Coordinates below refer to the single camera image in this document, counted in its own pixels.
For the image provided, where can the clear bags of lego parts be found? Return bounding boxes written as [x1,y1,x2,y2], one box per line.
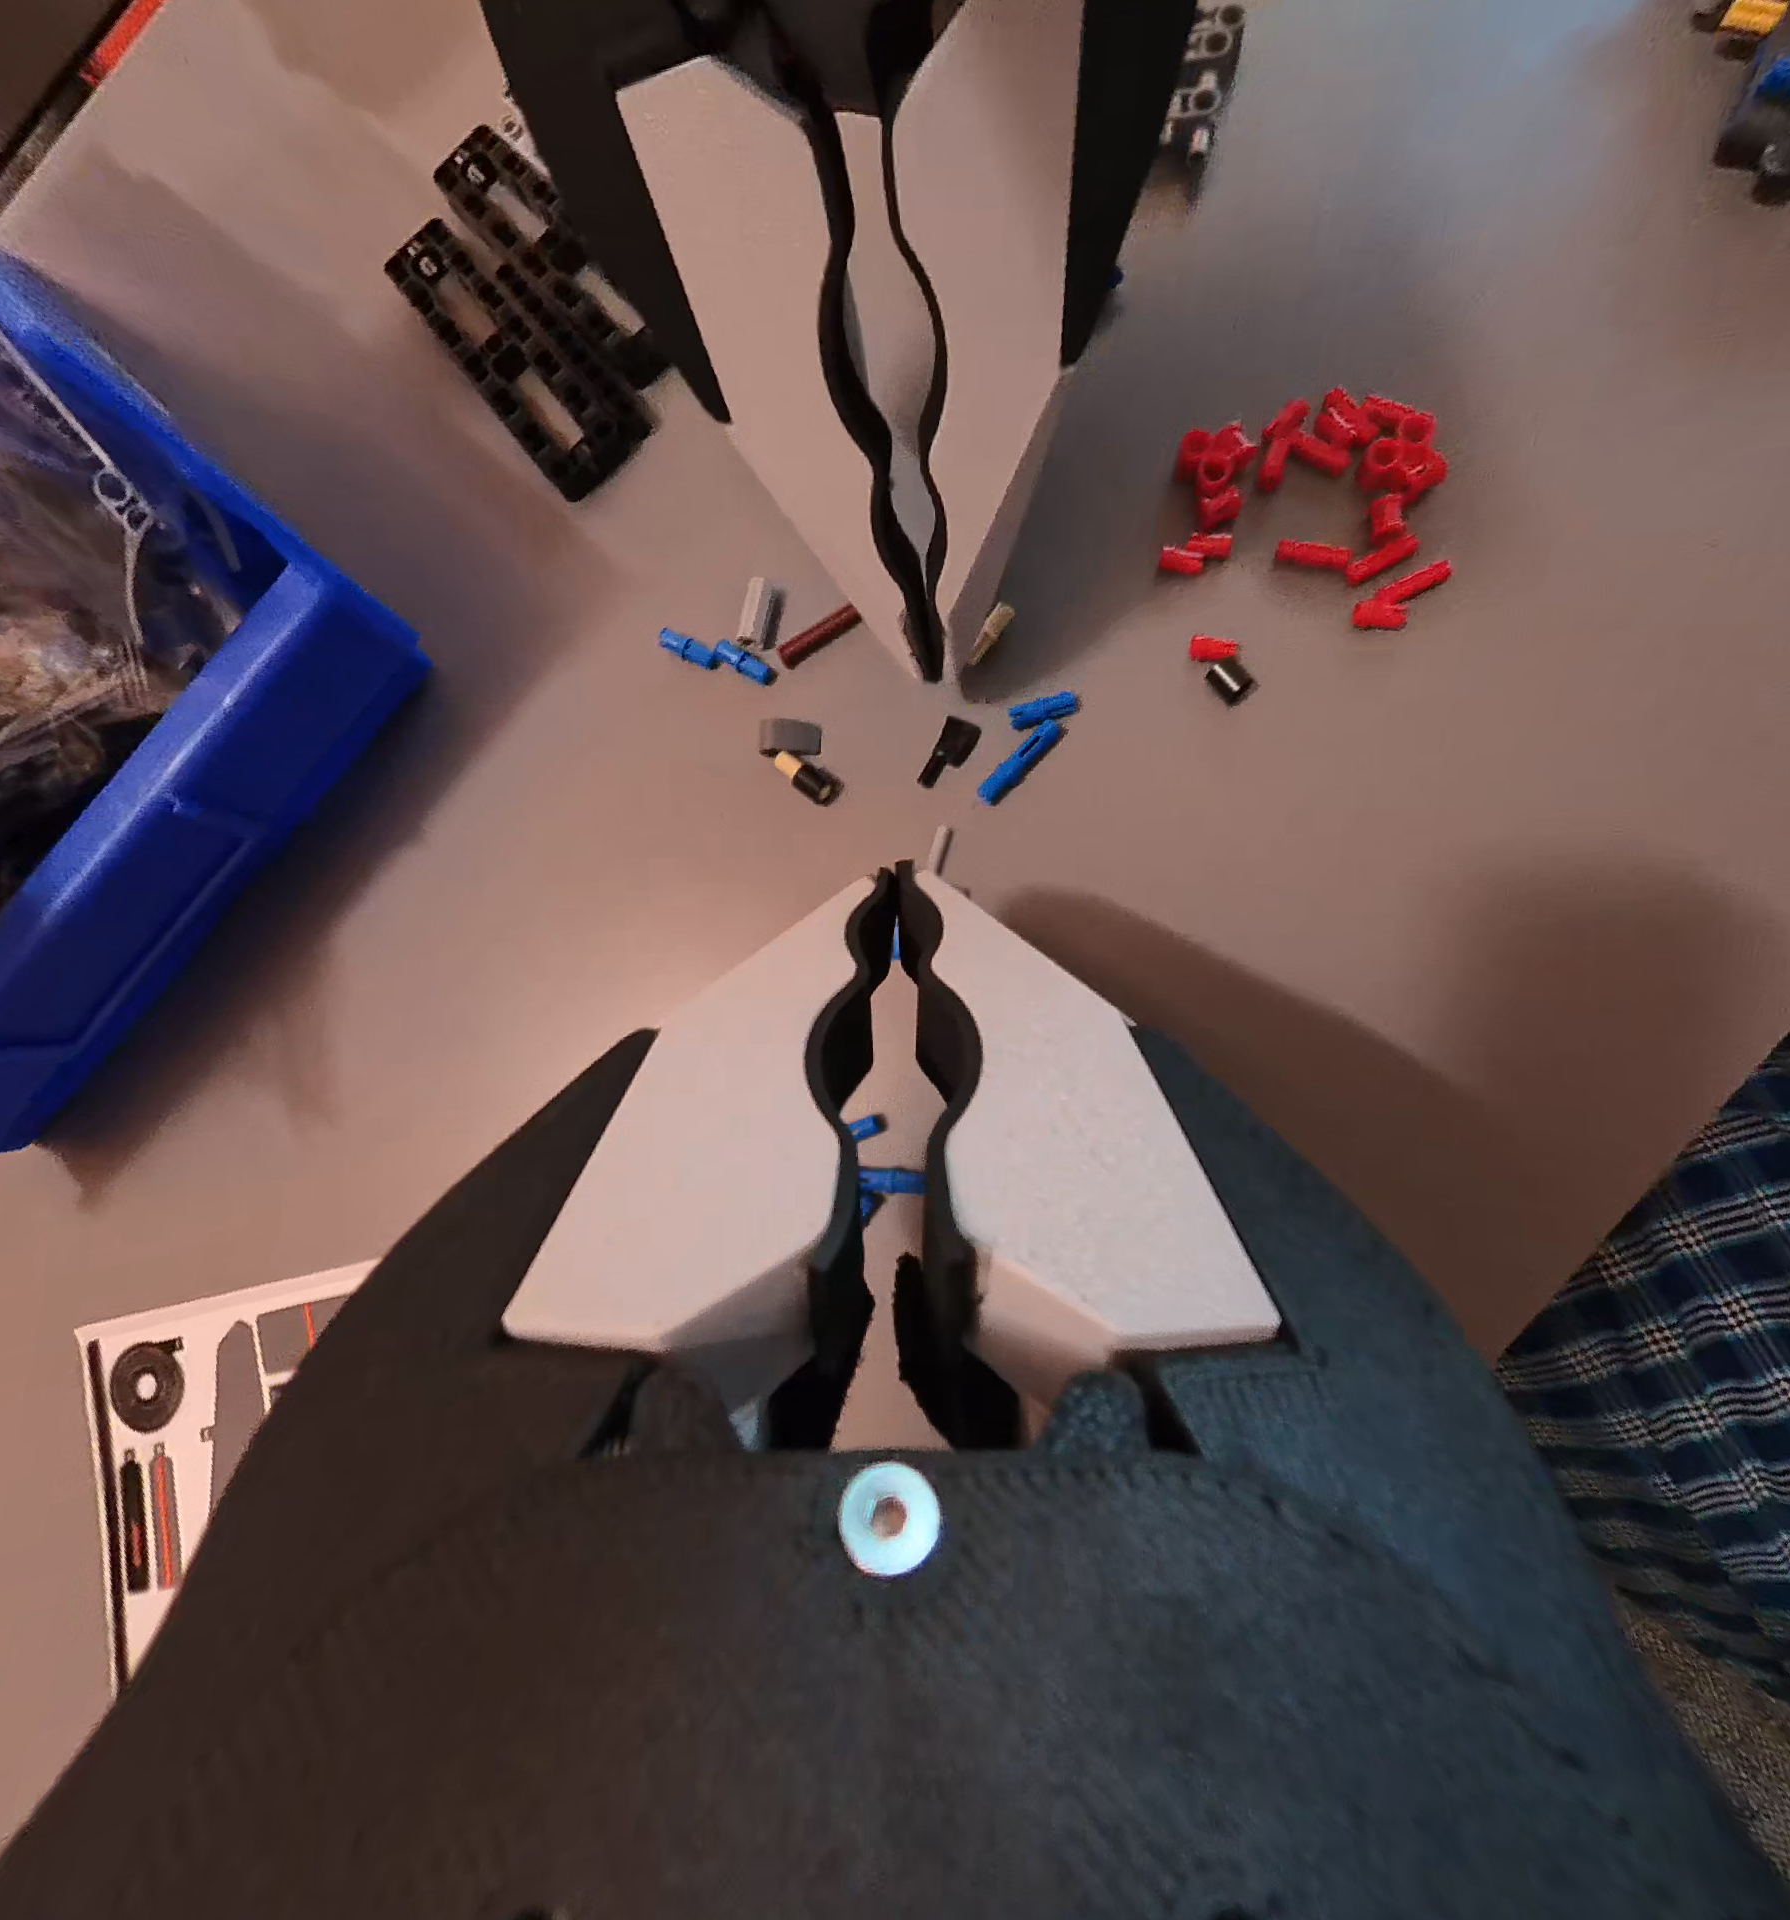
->
[0,247,289,978]

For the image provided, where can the pile of mixed small lego pieces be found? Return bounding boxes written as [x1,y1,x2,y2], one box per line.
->
[659,578,1260,874]

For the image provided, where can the pile of red lego pins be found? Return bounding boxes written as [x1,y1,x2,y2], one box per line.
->
[1157,387,1457,631]

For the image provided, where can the blue plaid clothing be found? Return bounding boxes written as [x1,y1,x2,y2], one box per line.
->
[1495,982,1790,1742]

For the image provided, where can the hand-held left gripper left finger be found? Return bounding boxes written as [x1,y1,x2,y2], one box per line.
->
[501,872,900,1451]

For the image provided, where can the partly built lego model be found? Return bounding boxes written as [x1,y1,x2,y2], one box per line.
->
[1691,0,1790,205]

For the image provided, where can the sticker sheet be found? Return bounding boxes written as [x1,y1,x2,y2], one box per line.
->
[75,1260,379,1698]

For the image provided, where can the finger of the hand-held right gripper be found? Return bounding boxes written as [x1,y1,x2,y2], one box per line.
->
[888,0,1088,664]
[618,51,945,686]

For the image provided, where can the blue plastic bin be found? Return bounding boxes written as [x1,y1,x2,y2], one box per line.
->
[0,196,432,1209]

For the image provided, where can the stack of black lego frames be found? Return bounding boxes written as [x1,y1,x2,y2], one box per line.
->
[386,123,672,504]

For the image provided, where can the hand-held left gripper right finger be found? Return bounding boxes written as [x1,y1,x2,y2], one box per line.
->
[900,872,1286,1451]

